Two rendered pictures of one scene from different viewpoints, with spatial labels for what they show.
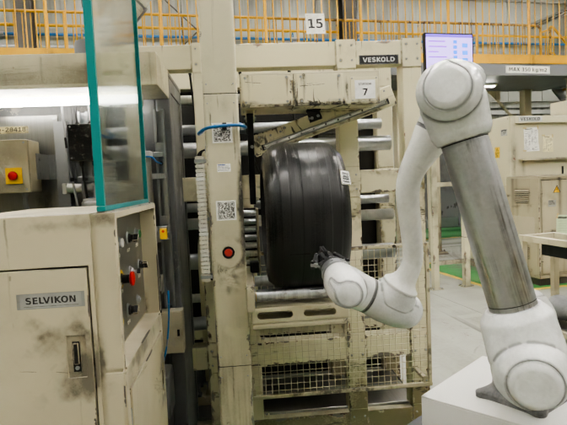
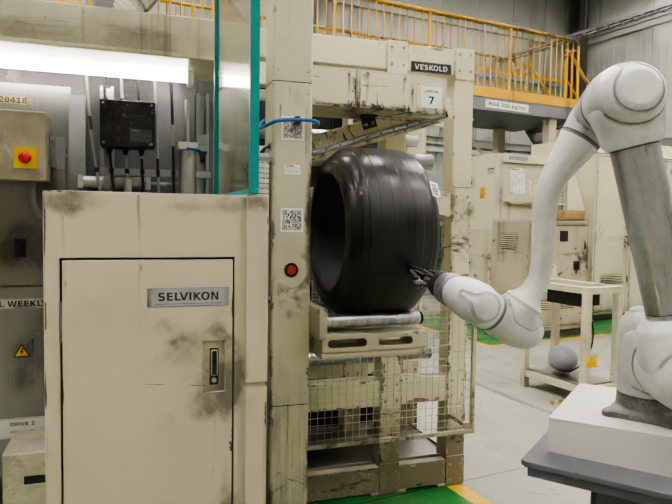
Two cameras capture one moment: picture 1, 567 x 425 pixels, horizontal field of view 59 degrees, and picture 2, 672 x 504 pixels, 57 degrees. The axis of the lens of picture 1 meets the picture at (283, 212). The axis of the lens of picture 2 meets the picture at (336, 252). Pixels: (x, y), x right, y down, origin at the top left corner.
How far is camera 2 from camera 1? 55 cm
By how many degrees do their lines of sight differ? 14
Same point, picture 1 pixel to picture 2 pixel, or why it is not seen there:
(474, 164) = (651, 169)
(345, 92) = (410, 98)
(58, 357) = (192, 367)
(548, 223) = not seen: hidden behind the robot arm
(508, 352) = not seen: outside the picture
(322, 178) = (413, 188)
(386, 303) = (516, 320)
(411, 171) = (557, 178)
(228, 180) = (296, 184)
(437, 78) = (631, 78)
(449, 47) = not seen: hidden behind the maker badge
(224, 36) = (302, 15)
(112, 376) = (253, 390)
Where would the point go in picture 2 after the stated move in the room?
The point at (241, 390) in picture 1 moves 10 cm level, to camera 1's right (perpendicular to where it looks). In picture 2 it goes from (296, 433) to (326, 431)
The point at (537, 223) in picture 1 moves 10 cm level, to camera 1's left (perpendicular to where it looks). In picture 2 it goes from (524, 272) to (515, 272)
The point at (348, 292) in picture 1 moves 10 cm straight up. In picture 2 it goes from (486, 304) to (488, 262)
